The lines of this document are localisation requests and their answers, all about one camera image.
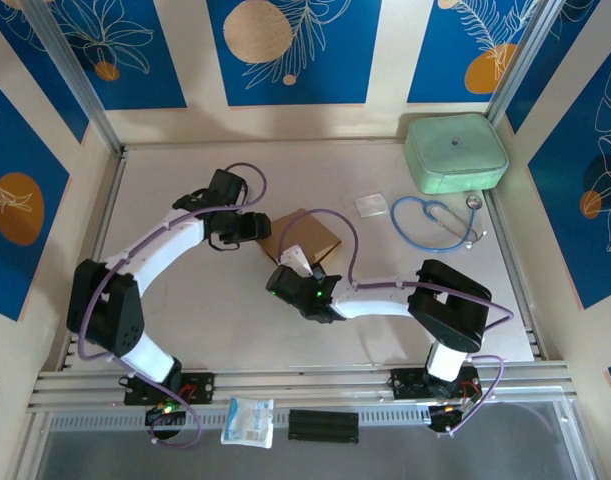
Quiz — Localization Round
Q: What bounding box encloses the brown cardboard paper box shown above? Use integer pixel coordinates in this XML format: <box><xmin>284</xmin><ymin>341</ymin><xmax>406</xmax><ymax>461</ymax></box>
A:
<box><xmin>257</xmin><ymin>212</ymin><xmax>342</xmax><ymax>266</ymax></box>

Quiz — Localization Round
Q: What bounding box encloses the small clear plastic packet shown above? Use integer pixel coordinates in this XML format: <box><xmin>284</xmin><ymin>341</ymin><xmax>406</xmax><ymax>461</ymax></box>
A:
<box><xmin>339</xmin><ymin>192</ymin><xmax>390</xmax><ymax>221</ymax></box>

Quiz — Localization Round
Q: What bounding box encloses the black ribbed block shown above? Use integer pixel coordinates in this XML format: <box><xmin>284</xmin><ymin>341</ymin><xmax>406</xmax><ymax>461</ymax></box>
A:
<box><xmin>287</xmin><ymin>408</ymin><xmax>360</xmax><ymax>445</ymax></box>

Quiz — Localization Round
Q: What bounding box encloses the white plastic pouch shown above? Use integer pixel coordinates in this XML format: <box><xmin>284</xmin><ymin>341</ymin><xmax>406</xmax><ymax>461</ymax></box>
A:
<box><xmin>220</xmin><ymin>397</ymin><xmax>276</xmax><ymax>449</ymax></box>

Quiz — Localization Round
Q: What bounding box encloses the blue stethoscope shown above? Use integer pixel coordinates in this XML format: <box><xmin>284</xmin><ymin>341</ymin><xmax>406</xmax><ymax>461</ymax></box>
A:
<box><xmin>389</xmin><ymin>193</ymin><xmax>488</xmax><ymax>252</ymax></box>

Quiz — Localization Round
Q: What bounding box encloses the black connector board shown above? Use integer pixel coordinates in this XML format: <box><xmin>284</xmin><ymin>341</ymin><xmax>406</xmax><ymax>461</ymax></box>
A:
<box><xmin>144</xmin><ymin>405</ymin><xmax>189</xmax><ymax>441</ymax></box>
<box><xmin>427</xmin><ymin>403</ymin><xmax>469</xmax><ymax>437</ymax></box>

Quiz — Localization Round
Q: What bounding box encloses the mint green zip case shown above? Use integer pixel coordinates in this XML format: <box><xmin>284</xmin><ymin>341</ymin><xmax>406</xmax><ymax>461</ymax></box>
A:
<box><xmin>403</xmin><ymin>113</ymin><xmax>510</xmax><ymax>196</ymax></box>

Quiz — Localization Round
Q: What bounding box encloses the grey metal panel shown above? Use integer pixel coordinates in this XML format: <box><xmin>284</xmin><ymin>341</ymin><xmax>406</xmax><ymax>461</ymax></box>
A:
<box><xmin>34</xmin><ymin>399</ymin><xmax>599</xmax><ymax>480</ymax></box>

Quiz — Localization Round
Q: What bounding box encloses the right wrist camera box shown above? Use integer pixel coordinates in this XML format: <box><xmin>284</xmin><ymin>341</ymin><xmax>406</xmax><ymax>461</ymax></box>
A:
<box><xmin>278</xmin><ymin>243</ymin><xmax>317</xmax><ymax>277</ymax></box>

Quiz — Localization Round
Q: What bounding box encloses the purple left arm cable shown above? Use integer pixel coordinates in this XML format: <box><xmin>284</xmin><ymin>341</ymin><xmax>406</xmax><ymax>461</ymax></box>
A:
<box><xmin>77</xmin><ymin>161</ymin><xmax>267</xmax><ymax>449</ymax></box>

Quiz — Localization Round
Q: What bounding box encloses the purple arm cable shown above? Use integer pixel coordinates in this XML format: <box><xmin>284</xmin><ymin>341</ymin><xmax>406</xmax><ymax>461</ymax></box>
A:
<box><xmin>77</xmin><ymin>161</ymin><xmax>267</xmax><ymax>449</ymax></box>
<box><xmin>278</xmin><ymin>208</ymin><xmax>515</xmax><ymax>437</ymax></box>

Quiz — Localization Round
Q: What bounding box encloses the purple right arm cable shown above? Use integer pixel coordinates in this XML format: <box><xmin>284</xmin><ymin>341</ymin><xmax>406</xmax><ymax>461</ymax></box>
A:
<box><xmin>278</xmin><ymin>208</ymin><xmax>515</xmax><ymax>437</ymax></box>

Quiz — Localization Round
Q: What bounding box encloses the aluminium table frame rail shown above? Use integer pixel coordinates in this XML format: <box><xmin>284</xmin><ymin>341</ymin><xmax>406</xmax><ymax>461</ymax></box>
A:
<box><xmin>27</xmin><ymin>360</ymin><xmax>579</xmax><ymax>414</ymax></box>

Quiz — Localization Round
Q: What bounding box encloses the aluminium side rail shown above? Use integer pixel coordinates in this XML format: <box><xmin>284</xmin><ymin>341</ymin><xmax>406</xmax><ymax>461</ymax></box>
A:
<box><xmin>484</xmin><ymin>189</ymin><xmax>549</xmax><ymax>361</ymax></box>
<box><xmin>59</xmin><ymin>149</ymin><xmax>129</xmax><ymax>371</ymax></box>

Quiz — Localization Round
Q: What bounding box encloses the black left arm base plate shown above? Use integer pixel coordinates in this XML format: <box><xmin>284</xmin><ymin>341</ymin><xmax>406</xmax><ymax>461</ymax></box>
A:
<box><xmin>122</xmin><ymin>370</ymin><xmax>216</xmax><ymax>406</ymax></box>

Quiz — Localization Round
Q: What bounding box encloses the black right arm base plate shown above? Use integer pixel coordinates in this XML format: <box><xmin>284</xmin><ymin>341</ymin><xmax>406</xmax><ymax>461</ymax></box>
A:
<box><xmin>387</xmin><ymin>367</ymin><xmax>484</xmax><ymax>401</ymax></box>

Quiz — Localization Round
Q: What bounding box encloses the grey slotted cable duct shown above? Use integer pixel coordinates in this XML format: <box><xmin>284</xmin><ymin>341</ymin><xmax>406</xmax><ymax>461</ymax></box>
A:
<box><xmin>44</xmin><ymin>407</ymin><xmax>574</xmax><ymax>434</ymax></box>

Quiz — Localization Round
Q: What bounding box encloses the aluminium frame post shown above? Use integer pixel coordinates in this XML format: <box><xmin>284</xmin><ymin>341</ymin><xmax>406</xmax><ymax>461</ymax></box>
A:
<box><xmin>487</xmin><ymin>0</ymin><xmax>566</xmax><ymax>126</ymax></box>
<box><xmin>22</xmin><ymin>0</ymin><xmax>124</xmax><ymax>154</ymax></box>

